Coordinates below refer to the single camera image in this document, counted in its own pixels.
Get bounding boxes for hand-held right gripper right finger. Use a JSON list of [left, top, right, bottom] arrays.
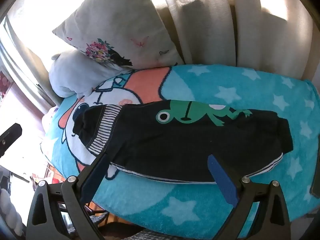
[[207, 154, 292, 240]]

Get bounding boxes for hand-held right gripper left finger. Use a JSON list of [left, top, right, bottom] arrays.
[[26, 152, 110, 240]]

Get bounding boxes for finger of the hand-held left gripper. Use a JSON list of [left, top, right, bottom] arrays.
[[0, 122, 23, 159]]

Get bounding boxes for black frog print pants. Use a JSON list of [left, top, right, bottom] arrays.
[[72, 100, 294, 184]]

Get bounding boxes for turquoise star printed blanket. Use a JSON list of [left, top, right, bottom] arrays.
[[40, 64, 320, 233]]

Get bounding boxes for pale blue plush cushion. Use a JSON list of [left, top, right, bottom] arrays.
[[49, 50, 135, 98]]

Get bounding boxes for dark flat object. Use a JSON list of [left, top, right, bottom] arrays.
[[309, 170, 320, 198]]

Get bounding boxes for white floral pillow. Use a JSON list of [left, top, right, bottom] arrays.
[[52, 0, 185, 69]]

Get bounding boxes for red wall picture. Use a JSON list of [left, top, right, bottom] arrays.
[[0, 66, 14, 100]]

